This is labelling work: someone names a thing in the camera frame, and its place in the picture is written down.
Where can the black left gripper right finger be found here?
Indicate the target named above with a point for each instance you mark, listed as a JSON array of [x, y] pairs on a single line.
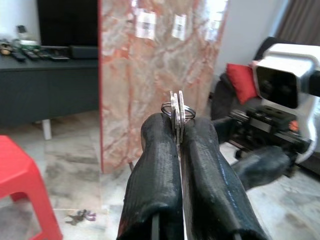
[[207, 180]]

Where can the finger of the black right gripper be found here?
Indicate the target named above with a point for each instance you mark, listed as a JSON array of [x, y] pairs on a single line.
[[265, 165], [223, 130]]

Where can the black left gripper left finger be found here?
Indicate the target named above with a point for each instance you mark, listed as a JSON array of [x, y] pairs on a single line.
[[155, 175]]

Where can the black armchair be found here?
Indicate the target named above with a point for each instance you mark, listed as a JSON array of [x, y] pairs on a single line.
[[222, 97]]

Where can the red cushion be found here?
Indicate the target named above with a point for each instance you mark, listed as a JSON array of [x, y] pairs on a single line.
[[241, 82]]

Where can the dark old key bunch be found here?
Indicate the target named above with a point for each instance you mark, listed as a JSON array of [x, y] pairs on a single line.
[[78, 218]]

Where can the pink marble panel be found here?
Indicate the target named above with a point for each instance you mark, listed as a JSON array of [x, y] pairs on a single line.
[[155, 75]]

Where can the brown curtain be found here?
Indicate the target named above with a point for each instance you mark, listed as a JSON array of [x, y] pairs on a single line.
[[300, 20]]

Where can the dark television cabinet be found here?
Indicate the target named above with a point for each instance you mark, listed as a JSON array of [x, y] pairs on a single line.
[[50, 87]]

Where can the red plastic stool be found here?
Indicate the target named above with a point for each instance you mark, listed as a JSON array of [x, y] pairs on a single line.
[[15, 162]]

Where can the black soundbar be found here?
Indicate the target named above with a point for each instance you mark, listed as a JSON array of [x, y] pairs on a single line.
[[83, 52]]

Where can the black remote control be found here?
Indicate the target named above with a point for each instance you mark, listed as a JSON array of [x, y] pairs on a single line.
[[59, 58], [17, 57], [30, 55], [43, 53]]

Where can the black television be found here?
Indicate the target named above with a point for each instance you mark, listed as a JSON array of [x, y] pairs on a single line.
[[67, 22]]

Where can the green white packet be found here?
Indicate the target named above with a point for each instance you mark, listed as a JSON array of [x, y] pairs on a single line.
[[28, 43]]

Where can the small brown figurine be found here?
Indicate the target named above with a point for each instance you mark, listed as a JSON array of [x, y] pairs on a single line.
[[5, 48]]

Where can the small white bottle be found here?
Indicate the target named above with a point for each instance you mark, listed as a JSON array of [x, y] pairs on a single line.
[[22, 30]]

